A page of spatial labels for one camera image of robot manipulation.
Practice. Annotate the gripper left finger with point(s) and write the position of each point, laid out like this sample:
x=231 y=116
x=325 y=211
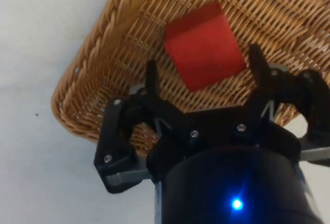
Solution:
x=116 y=136

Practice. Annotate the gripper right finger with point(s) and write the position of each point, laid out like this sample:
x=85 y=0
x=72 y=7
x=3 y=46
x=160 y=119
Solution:
x=291 y=89

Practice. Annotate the brown wicker basket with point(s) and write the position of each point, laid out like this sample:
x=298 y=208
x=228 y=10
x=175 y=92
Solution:
x=123 y=40

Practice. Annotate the red cube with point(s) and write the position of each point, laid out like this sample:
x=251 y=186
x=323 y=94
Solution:
x=203 y=53

